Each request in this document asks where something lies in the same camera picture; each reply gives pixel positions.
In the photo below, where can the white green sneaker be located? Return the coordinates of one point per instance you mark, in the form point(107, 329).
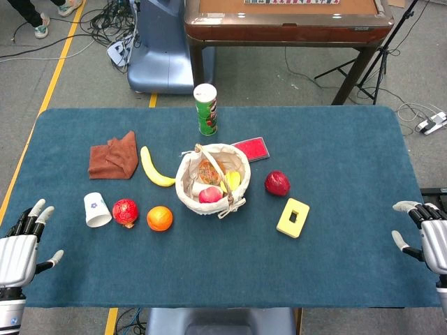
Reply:
point(42, 27)
point(70, 7)

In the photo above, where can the white power strip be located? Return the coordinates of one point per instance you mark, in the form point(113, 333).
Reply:
point(433, 123)

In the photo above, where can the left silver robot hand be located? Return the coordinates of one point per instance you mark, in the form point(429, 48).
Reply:
point(17, 253)

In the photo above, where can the blue machine base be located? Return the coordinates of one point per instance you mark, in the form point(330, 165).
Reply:
point(160, 52)

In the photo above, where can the grey blue robot torso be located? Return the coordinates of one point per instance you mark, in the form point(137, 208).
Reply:
point(220, 321)

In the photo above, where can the orange wrapped snack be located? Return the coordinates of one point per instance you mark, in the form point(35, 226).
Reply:
point(209, 172)

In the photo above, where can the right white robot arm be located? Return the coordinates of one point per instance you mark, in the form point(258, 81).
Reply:
point(443, 296)

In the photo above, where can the brown mahjong table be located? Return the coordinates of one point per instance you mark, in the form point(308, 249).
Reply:
point(286, 33)

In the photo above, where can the flat red card box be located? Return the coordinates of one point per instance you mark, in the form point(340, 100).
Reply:
point(253, 148)

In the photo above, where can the black trouser leg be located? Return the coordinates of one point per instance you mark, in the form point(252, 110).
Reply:
point(24, 12)

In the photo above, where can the pink peach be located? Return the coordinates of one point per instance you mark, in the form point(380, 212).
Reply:
point(209, 195)

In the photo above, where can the black tripod stand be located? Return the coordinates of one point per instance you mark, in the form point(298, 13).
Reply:
point(380, 56)

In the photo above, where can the yellow block with rectangular hole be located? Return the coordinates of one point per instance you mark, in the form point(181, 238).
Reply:
point(302, 213)

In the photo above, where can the white paper cup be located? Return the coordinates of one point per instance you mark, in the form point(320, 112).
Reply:
point(96, 211)

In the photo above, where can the green chips can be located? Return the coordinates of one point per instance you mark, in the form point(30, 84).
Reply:
point(206, 115)

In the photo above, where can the small yellow banana bunch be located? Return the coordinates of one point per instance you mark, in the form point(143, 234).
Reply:
point(234, 179)

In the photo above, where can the orange fruit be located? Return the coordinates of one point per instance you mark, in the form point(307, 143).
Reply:
point(159, 218)

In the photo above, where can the black box edge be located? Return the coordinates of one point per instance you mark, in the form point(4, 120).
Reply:
point(434, 195)

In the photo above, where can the red pomegranate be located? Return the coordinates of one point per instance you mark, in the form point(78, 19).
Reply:
point(125, 212)

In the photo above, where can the brown folded cloth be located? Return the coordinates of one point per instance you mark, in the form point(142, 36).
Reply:
point(113, 158)

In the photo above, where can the dark red apple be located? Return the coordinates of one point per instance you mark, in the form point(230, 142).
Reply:
point(277, 183)

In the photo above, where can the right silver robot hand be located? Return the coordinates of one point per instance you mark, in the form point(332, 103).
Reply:
point(434, 240)

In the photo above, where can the blue table cloth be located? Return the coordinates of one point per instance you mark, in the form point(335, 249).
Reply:
point(223, 258)

